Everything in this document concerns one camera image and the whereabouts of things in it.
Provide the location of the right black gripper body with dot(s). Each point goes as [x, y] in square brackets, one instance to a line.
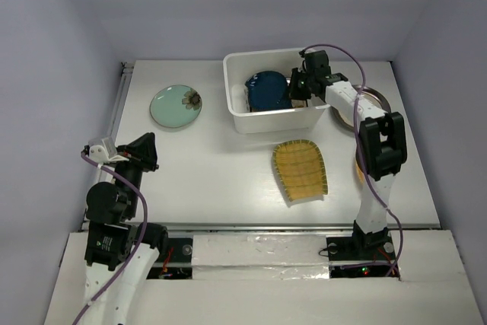
[311, 77]

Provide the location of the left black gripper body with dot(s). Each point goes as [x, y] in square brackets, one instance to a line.
[132, 171]

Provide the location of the dark blue plate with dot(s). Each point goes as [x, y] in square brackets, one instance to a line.
[268, 91]

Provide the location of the teal round flower plate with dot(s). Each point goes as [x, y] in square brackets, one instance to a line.
[175, 106]

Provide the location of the brown rimmed round plate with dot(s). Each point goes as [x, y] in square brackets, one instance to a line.
[374, 96]

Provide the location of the yellow green woven plate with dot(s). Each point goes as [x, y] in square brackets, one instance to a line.
[300, 169]

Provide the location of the orange leaf-shaped plate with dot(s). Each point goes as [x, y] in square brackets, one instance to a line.
[359, 171]

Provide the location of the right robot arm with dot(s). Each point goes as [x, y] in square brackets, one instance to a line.
[381, 151]

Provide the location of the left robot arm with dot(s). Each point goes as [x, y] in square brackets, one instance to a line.
[122, 245]

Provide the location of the white plastic bin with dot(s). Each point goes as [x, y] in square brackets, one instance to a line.
[256, 85]

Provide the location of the silver foil tape strip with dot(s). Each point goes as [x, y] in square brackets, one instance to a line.
[258, 257]

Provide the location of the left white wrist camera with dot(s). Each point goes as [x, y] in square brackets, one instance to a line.
[103, 151]

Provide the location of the aluminium side rail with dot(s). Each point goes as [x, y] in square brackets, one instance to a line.
[114, 121]

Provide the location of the aluminium front rail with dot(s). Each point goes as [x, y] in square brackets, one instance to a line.
[187, 227]

